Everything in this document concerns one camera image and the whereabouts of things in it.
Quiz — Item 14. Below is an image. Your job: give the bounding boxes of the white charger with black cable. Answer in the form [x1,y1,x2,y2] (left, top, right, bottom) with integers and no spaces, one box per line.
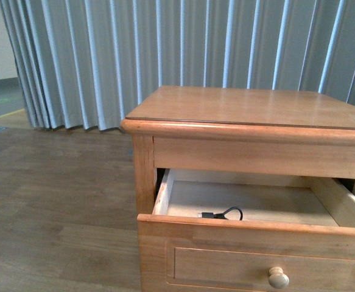
[197,206,244,221]

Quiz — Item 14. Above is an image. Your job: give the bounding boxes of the wooden top drawer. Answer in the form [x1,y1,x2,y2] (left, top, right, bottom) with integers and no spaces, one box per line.
[135,168,355,291]

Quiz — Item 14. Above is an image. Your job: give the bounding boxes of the wooden nightstand cabinet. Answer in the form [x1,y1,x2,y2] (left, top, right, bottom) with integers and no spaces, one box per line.
[120,85,355,292]

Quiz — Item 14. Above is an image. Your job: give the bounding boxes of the grey pleated curtain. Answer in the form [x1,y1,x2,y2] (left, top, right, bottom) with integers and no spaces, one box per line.
[0,1,355,130]

